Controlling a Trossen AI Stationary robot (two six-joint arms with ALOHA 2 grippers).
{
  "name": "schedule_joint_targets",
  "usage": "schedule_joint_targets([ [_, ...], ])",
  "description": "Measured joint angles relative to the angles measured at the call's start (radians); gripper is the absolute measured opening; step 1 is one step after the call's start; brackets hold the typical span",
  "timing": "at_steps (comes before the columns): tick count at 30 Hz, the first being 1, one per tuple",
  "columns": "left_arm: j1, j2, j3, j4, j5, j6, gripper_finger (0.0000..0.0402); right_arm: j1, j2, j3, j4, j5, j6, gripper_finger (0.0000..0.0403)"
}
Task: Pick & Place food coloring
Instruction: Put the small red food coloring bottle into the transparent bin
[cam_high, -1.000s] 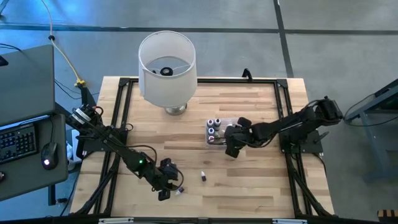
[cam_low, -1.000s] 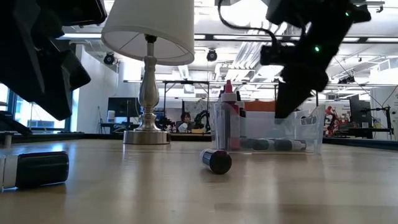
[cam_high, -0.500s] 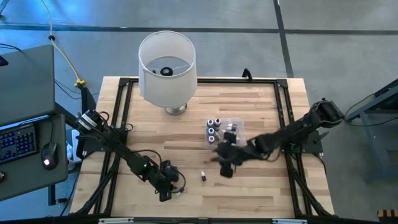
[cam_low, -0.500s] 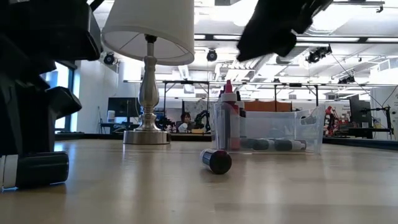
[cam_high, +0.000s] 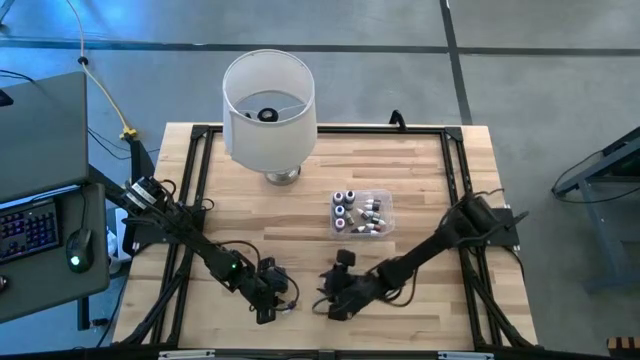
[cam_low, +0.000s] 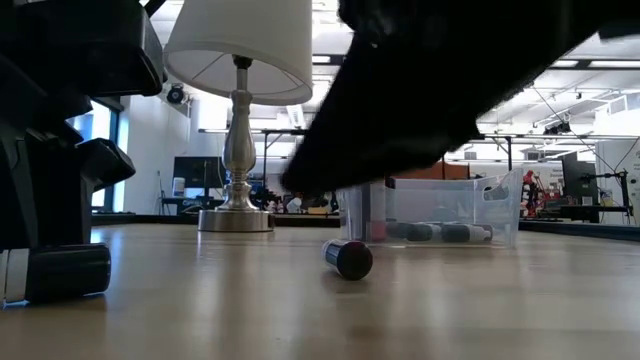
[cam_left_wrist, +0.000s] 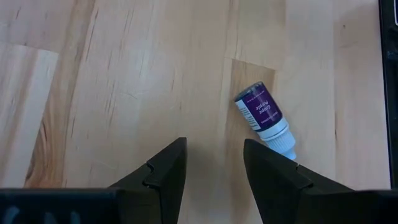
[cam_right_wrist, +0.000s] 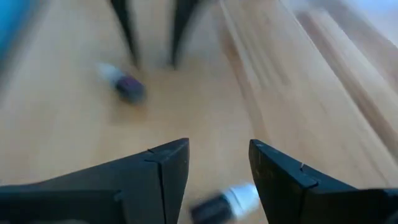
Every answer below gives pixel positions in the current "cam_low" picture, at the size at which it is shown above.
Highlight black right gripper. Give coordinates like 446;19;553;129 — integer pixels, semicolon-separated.
279;0;640;196

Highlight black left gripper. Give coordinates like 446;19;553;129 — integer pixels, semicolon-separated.
0;0;169;251

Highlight red food coloring bottle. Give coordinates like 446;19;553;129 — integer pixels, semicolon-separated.
368;219;389;245

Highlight large window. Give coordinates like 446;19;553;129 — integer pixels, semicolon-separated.
67;97;125;214

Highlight silver lamp with white shade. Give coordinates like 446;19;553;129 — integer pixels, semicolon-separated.
163;0;314;234

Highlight black metal frame stand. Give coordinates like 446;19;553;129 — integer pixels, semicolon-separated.
477;132;515;174
248;128;307;191

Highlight dark blue food coloring bottle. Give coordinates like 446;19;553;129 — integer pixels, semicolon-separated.
440;222;495;245

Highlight black monitor on stand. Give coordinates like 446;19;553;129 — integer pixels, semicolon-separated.
561;152;600;204

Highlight black food coloring bottle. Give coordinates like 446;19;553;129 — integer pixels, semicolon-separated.
322;238;374;282
0;243;112;307

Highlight black computer monitor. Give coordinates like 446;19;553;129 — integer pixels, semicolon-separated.
173;156;227;190

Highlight clear plastic bin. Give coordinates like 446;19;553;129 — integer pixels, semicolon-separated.
335;167;525;249

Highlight orange partition panel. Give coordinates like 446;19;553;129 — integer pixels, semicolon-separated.
394;160;471;181

